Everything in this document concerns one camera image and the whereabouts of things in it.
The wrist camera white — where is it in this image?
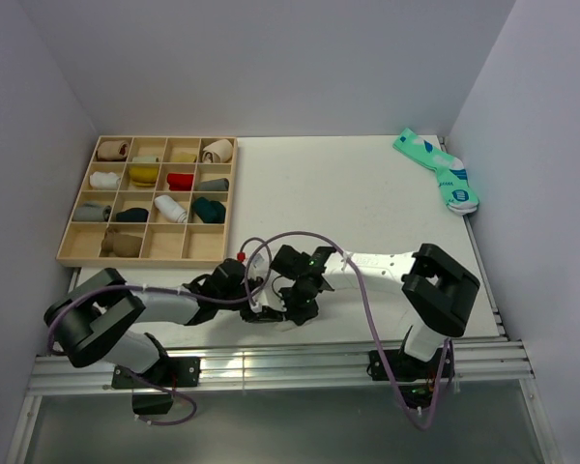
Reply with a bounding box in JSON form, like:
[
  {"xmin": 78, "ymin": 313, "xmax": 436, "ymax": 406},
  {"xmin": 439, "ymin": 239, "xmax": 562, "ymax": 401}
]
[
  {"xmin": 237, "ymin": 251, "xmax": 268, "ymax": 279},
  {"xmin": 249, "ymin": 277, "xmax": 286, "ymax": 313}
]

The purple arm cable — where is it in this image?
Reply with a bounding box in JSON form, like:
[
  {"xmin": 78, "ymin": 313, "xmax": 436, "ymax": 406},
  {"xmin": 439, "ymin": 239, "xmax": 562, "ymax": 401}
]
[
  {"xmin": 244, "ymin": 231, "xmax": 454, "ymax": 431},
  {"xmin": 45, "ymin": 236, "xmax": 275, "ymax": 426}
]

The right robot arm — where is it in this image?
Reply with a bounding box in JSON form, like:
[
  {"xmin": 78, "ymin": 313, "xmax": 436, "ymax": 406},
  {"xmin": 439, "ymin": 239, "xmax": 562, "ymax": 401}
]
[{"xmin": 272, "ymin": 244, "xmax": 480, "ymax": 377}]

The teal patterned sock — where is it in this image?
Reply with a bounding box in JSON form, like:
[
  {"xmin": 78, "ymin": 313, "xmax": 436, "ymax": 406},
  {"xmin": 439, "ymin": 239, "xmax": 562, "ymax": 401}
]
[{"xmin": 392, "ymin": 129, "xmax": 479, "ymax": 216}]

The grey green rolled sock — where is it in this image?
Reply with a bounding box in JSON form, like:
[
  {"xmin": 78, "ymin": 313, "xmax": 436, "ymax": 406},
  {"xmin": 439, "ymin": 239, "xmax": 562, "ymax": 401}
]
[{"xmin": 194, "ymin": 178, "xmax": 230, "ymax": 192}]

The mustard yellow rolled sock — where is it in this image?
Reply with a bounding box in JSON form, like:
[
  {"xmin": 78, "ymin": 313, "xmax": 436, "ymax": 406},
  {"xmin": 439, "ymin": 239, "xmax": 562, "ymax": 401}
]
[{"xmin": 129, "ymin": 165, "xmax": 159, "ymax": 188}]

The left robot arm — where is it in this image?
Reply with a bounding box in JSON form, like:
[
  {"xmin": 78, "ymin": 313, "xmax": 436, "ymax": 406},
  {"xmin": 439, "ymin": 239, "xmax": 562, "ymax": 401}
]
[{"xmin": 43, "ymin": 259, "xmax": 283, "ymax": 386}]

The aluminium frame rail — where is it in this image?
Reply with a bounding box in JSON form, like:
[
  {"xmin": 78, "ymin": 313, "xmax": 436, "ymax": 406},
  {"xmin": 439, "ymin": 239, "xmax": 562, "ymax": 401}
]
[{"xmin": 25, "ymin": 339, "xmax": 534, "ymax": 396}]

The white rolled sock lower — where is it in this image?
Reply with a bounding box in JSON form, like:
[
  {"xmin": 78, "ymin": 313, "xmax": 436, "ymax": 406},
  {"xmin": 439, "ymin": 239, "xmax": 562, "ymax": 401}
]
[{"xmin": 154, "ymin": 194, "xmax": 190, "ymax": 223}]

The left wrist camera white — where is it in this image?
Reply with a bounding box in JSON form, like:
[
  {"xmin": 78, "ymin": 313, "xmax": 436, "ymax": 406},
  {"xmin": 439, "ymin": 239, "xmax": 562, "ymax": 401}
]
[{"xmin": 237, "ymin": 251, "xmax": 268, "ymax": 279}]

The white sock with black stripes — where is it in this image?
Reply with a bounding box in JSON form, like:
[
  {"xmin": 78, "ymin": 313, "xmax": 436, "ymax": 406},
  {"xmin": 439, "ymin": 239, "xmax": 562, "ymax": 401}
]
[{"xmin": 275, "ymin": 321, "xmax": 299, "ymax": 333}]

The beige rolled sock with red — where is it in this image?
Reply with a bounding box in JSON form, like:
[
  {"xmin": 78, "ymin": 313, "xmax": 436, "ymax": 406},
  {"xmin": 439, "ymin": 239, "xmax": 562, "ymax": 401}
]
[{"xmin": 96, "ymin": 140, "xmax": 130, "ymax": 162}]

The wooden compartment tray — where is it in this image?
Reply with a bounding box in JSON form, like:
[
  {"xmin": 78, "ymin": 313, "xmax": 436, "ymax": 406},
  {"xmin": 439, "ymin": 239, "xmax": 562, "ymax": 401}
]
[{"xmin": 56, "ymin": 135, "xmax": 238, "ymax": 269}]

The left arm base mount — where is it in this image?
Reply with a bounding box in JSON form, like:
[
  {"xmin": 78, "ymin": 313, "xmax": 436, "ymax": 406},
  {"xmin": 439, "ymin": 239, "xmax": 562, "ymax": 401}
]
[{"xmin": 110, "ymin": 357, "xmax": 200, "ymax": 425}]

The beige white rolled sock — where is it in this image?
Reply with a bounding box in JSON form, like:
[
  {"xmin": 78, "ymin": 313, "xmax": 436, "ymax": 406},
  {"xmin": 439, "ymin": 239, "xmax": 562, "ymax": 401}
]
[{"xmin": 202, "ymin": 139, "xmax": 234, "ymax": 163}]

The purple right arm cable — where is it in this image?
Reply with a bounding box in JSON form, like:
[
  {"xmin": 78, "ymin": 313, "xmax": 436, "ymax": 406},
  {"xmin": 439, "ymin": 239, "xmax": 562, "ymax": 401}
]
[{"xmin": 244, "ymin": 231, "xmax": 454, "ymax": 431}]

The tan ribbed sock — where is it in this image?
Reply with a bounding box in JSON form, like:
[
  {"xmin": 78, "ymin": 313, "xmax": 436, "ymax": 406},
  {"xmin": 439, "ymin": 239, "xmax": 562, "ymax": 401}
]
[{"xmin": 101, "ymin": 228, "xmax": 143, "ymax": 258}]

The dark teal rolled sock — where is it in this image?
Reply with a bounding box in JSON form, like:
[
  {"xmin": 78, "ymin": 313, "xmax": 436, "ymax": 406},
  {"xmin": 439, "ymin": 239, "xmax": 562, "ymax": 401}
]
[{"xmin": 192, "ymin": 197, "xmax": 226, "ymax": 224}]

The pale green rolled sock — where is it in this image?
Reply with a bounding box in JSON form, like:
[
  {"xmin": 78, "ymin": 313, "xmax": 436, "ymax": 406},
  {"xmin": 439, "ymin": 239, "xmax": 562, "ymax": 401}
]
[{"xmin": 131, "ymin": 155, "xmax": 160, "ymax": 163}]

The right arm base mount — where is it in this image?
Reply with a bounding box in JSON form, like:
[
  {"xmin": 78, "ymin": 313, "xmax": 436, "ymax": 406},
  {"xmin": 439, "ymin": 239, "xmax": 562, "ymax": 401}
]
[{"xmin": 366, "ymin": 348, "xmax": 454, "ymax": 409}]

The navy rolled sock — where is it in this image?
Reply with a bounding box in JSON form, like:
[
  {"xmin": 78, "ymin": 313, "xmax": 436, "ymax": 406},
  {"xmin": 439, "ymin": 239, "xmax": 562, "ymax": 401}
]
[{"xmin": 115, "ymin": 207, "xmax": 149, "ymax": 223}]

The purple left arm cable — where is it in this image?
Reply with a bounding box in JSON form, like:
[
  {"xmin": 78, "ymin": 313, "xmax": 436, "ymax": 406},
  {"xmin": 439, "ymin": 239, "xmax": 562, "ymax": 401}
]
[{"xmin": 45, "ymin": 236, "xmax": 275, "ymax": 426}]

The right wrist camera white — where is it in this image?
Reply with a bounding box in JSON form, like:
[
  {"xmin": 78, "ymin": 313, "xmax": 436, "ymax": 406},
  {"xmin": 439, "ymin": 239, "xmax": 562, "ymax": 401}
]
[{"xmin": 249, "ymin": 277, "xmax": 286, "ymax": 313}]

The cream yellow rolled sock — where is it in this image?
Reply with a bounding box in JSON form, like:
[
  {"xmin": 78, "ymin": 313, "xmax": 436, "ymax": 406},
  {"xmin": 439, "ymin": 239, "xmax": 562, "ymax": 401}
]
[{"xmin": 169, "ymin": 151, "xmax": 197, "ymax": 163}]

